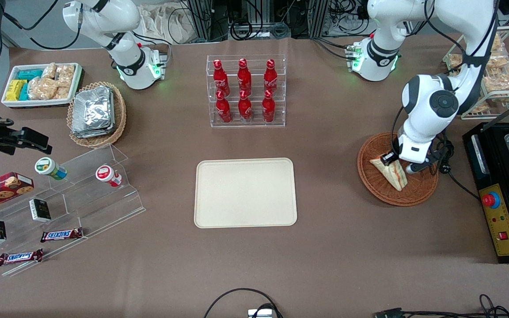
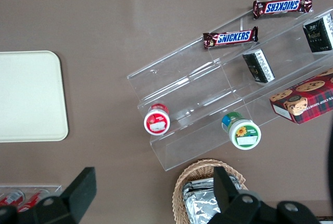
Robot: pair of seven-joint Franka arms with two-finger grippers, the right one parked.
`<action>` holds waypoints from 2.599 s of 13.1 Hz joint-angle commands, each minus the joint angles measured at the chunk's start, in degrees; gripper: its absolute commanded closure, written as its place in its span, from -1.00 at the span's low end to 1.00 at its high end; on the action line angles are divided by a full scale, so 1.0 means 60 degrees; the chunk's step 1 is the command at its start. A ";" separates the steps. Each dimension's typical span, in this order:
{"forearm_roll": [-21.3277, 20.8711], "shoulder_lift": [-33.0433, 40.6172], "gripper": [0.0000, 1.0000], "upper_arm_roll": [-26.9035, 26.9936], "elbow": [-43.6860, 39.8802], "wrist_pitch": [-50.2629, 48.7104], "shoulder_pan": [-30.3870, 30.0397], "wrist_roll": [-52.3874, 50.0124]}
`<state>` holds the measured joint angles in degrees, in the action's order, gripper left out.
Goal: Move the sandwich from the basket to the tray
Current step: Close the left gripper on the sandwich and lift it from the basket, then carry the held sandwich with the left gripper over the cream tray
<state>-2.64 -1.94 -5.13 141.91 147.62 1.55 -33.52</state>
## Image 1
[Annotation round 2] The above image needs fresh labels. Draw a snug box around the triangle sandwich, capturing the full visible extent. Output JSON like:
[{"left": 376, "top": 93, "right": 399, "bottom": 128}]
[{"left": 369, "top": 157, "right": 408, "bottom": 191}]

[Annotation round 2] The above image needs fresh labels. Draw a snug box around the round brown wicker basket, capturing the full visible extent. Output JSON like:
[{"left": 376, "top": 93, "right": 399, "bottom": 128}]
[{"left": 357, "top": 132, "right": 439, "bottom": 207}]

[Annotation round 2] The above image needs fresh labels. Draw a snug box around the white rectangular snack tray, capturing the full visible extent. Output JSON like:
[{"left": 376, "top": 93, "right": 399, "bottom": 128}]
[{"left": 1, "top": 62, "right": 84, "bottom": 109}]

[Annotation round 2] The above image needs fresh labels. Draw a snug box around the oval tan wicker basket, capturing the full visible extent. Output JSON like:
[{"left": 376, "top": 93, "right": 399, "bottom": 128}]
[{"left": 67, "top": 81, "right": 127, "bottom": 148}]

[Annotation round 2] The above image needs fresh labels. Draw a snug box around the cream plastic tray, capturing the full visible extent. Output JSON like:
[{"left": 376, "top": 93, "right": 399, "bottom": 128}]
[{"left": 194, "top": 158, "right": 298, "bottom": 229}]

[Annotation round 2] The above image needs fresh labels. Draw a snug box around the green lid yogurt cup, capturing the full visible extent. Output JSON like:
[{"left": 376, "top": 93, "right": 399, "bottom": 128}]
[{"left": 34, "top": 157, "right": 68, "bottom": 181}]

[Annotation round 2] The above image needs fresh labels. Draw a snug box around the red tartan cookie box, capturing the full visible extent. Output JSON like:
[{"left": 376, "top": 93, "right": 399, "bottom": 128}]
[{"left": 0, "top": 172, "right": 35, "bottom": 216}]

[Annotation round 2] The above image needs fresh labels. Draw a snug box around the yellow snack pack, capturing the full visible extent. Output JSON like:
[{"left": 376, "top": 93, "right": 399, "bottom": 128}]
[{"left": 6, "top": 79, "right": 27, "bottom": 102}]

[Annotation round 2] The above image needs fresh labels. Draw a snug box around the silver foil containers stack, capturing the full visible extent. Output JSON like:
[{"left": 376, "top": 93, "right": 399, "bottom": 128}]
[{"left": 71, "top": 85, "right": 116, "bottom": 139}]

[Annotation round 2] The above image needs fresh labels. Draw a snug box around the red lid yogurt cup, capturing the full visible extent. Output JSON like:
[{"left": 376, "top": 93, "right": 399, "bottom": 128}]
[{"left": 95, "top": 164, "right": 123, "bottom": 187}]

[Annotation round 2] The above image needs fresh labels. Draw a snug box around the clear acrylic tiered shelf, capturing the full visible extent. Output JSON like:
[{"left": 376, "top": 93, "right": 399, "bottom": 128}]
[{"left": 0, "top": 144, "right": 147, "bottom": 277}]

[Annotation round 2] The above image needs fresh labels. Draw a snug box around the Snickers chocolate bar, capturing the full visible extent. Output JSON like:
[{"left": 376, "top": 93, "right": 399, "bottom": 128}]
[
  {"left": 0, "top": 249, "right": 44, "bottom": 266},
  {"left": 40, "top": 227, "right": 84, "bottom": 243}
]

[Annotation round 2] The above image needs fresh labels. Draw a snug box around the black control box yellow panel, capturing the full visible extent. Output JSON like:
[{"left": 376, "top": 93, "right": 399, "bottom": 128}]
[{"left": 463, "top": 121, "right": 509, "bottom": 264}]

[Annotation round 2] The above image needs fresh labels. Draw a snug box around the red cola bottle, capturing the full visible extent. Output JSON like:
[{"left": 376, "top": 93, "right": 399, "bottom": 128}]
[
  {"left": 213, "top": 59, "right": 230, "bottom": 97},
  {"left": 263, "top": 59, "right": 278, "bottom": 94},
  {"left": 262, "top": 90, "right": 276, "bottom": 124},
  {"left": 237, "top": 58, "right": 252, "bottom": 95},
  {"left": 216, "top": 91, "right": 232, "bottom": 124},
  {"left": 238, "top": 90, "right": 253, "bottom": 123}
]

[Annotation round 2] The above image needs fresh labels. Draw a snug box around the clear acrylic bottle rack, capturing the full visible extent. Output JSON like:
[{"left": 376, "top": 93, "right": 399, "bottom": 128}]
[{"left": 206, "top": 54, "right": 287, "bottom": 129}]

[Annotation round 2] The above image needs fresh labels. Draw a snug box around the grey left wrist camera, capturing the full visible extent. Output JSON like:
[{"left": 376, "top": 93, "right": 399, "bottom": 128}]
[{"left": 406, "top": 161, "right": 436, "bottom": 174}]

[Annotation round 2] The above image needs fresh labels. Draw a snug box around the black cable with plug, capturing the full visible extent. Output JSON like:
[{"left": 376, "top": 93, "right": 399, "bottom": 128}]
[{"left": 433, "top": 132, "right": 480, "bottom": 201}]

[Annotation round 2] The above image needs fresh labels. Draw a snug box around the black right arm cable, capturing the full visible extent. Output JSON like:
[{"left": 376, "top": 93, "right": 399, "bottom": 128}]
[{"left": 0, "top": 0, "right": 84, "bottom": 50}]

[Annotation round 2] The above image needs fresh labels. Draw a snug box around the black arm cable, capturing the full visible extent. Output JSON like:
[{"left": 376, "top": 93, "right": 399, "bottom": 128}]
[
  {"left": 394, "top": 0, "right": 501, "bottom": 153},
  {"left": 0, "top": 0, "right": 84, "bottom": 50}
]

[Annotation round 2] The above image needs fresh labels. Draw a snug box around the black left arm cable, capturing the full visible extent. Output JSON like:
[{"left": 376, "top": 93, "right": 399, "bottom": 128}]
[{"left": 394, "top": 0, "right": 501, "bottom": 153}]

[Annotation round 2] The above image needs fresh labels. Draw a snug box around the black cable with connector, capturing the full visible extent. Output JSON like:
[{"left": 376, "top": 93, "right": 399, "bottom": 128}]
[{"left": 374, "top": 294, "right": 509, "bottom": 318}]

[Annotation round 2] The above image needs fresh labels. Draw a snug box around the aluminium frame post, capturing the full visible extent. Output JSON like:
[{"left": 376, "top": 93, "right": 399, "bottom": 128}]
[
  {"left": 309, "top": 0, "right": 331, "bottom": 38},
  {"left": 186, "top": 0, "right": 229, "bottom": 43}
]

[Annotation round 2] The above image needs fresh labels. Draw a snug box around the black cable bundle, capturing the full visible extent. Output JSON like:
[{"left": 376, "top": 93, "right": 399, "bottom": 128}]
[{"left": 228, "top": 0, "right": 311, "bottom": 41}]

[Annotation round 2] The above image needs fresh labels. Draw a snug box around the black looped cable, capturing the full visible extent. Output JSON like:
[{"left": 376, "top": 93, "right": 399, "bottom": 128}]
[{"left": 204, "top": 288, "right": 284, "bottom": 318}]

